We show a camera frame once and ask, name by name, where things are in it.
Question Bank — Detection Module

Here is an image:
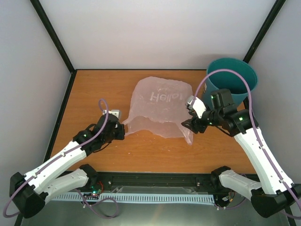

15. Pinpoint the translucent pink plastic trash bag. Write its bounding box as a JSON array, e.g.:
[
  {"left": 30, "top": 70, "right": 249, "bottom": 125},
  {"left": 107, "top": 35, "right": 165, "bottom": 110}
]
[{"left": 122, "top": 76, "right": 193, "bottom": 145}]

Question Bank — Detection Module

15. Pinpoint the teal plastic trash bin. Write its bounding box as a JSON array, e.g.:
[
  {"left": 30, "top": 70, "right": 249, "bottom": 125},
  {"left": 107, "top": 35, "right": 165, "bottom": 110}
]
[{"left": 201, "top": 57, "right": 258, "bottom": 109}]

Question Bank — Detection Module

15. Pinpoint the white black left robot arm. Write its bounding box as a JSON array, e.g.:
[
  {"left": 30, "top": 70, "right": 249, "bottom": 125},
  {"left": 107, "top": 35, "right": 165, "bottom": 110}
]
[{"left": 9, "top": 110, "right": 125, "bottom": 218}]

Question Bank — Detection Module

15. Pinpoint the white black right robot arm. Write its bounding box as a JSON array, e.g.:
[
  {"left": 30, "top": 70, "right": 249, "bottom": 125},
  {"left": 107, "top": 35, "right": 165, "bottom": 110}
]
[{"left": 182, "top": 89, "right": 301, "bottom": 218}]

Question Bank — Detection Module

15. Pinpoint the small green-lit circuit board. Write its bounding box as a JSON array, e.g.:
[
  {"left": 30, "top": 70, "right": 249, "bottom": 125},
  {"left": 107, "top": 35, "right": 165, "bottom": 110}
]
[{"left": 84, "top": 184, "right": 104, "bottom": 200}]

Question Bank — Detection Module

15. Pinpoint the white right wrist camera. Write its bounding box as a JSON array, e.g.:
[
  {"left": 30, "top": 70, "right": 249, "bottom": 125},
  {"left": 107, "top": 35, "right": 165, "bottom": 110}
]
[{"left": 186, "top": 96, "right": 206, "bottom": 119}]

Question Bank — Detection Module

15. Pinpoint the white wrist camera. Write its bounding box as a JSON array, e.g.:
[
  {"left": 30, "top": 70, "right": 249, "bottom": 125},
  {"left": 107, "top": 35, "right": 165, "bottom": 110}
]
[
  {"left": 108, "top": 109, "right": 122, "bottom": 120},
  {"left": 186, "top": 96, "right": 206, "bottom": 119}
]

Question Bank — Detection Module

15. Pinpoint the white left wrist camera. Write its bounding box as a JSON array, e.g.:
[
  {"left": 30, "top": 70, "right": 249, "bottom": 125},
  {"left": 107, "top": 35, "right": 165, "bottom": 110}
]
[{"left": 108, "top": 109, "right": 122, "bottom": 120}]

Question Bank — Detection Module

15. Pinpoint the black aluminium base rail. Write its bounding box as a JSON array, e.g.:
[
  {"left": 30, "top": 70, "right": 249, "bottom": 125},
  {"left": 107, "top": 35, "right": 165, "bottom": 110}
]
[{"left": 30, "top": 171, "right": 261, "bottom": 195}]

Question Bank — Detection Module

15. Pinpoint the light blue slotted cable duct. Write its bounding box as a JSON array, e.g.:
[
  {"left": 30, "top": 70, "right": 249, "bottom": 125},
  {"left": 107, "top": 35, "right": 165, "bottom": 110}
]
[{"left": 53, "top": 192, "right": 214, "bottom": 205}]

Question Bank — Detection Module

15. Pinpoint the black frame post left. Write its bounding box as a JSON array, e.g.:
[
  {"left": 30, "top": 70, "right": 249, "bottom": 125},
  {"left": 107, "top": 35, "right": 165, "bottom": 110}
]
[{"left": 29, "top": 0, "right": 77, "bottom": 74}]

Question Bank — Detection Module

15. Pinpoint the black frame post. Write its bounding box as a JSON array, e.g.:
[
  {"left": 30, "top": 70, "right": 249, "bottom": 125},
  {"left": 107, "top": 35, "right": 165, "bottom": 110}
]
[
  {"left": 243, "top": 0, "right": 286, "bottom": 63},
  {"left": 29, "top": 0, "right": 77, "bottom": 74}
]

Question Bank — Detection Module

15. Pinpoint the black frame post right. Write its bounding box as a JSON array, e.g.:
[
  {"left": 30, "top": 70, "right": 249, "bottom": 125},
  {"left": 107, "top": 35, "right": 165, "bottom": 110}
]
[{"left": 243, "top": 0, "right": 286, "bottom": 63}]

